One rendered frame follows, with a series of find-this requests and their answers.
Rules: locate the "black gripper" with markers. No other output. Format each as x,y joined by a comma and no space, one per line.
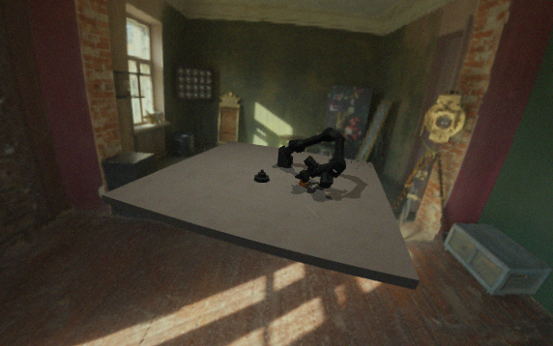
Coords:
305,174

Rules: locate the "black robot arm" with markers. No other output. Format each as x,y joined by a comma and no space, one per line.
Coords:
337,162

